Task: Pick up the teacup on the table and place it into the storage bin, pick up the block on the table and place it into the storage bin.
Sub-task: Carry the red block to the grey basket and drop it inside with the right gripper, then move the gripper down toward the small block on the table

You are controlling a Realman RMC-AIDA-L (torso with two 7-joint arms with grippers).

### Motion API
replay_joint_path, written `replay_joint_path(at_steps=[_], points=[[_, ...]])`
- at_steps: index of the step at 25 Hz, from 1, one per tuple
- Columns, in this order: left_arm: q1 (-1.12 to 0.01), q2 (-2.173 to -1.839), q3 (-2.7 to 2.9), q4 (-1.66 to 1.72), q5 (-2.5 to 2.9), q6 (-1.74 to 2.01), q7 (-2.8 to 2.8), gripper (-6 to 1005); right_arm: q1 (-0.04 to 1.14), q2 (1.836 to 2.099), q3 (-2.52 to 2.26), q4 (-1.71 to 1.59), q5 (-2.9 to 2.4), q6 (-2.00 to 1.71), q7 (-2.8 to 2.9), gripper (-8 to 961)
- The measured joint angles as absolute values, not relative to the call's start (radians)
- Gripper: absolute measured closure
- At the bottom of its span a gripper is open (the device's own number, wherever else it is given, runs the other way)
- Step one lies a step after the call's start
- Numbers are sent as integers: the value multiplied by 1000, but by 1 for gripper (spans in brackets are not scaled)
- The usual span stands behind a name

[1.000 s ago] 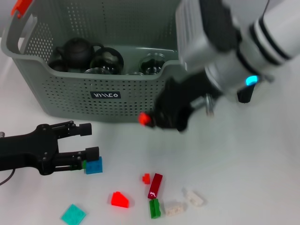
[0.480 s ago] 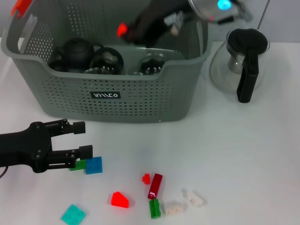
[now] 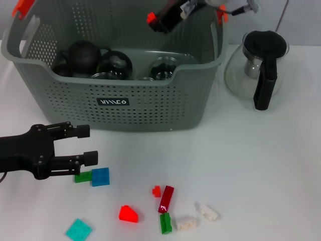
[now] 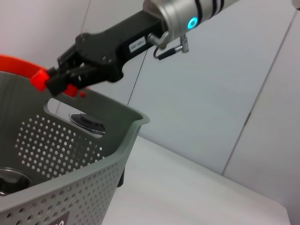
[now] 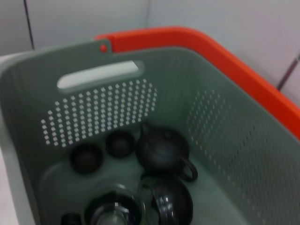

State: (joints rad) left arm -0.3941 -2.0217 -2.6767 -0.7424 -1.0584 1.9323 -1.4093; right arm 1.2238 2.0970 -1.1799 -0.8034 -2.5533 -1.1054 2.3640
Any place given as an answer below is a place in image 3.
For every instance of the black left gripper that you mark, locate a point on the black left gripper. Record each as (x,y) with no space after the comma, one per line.
(27,153)

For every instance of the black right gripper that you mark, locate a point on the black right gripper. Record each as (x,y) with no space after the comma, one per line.
(193,5)

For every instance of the small red toy brick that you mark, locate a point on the small red toy brick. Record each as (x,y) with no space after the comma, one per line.
(156,191)
(151,18)

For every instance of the white toy brick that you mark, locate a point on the white toy brick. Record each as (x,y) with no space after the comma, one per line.
(208,211)
(185,223)

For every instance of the grey perforated storage bin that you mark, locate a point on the grey perforated storage bin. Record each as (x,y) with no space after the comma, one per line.
(138,113)

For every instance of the green toy brick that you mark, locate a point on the green toy brick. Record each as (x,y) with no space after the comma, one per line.
(165,223)
(85,177)

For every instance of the blue toy brick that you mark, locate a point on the blue toy brick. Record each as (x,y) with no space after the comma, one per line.
(100,177)

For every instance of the red sloped toy brick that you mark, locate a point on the red sloped toy brick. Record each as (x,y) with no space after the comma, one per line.
(128,213)

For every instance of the teal flat toy plate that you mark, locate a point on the teal flat toy plate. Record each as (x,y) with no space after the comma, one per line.
(79,229)

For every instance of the black clay teapot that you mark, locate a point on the black clay teapot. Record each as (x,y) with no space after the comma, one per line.
(81,56)

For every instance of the dark red long brick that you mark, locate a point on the dark red long brick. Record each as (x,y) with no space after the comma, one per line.
(166,199)

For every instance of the glass teapot black lid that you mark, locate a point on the glass teapot black lid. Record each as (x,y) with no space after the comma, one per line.
(265,42)

